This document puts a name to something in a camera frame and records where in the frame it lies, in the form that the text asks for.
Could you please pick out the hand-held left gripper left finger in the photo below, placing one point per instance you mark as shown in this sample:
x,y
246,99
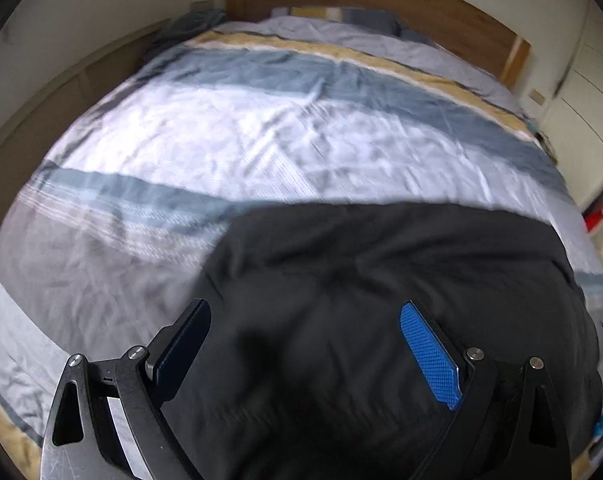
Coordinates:
x,y
184,347

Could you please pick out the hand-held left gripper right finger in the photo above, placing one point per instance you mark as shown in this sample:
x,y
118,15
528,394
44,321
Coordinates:
x,y
429,355

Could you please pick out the black puffer jacket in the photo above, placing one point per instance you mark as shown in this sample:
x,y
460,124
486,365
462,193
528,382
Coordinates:
x,y
356,270

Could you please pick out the red object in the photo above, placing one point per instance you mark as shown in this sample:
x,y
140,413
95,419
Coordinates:
x,y
595,219

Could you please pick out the wooden nightstand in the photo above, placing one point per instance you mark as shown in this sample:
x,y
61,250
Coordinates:
x,y
546,142

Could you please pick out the white wardrobe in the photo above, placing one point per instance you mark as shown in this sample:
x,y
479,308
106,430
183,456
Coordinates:
x,y
591,110

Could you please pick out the striped duvet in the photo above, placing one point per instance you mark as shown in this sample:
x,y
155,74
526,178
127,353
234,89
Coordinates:
x,y
256,135

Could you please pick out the blue-grey crumpled cloth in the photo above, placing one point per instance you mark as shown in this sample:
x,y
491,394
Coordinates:
x,y
196,22

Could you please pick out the striped pillow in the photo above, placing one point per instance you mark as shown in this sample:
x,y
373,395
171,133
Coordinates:
x,y
341,14

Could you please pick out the wall socket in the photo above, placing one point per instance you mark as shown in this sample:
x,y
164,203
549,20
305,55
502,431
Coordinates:
x,y
539,97

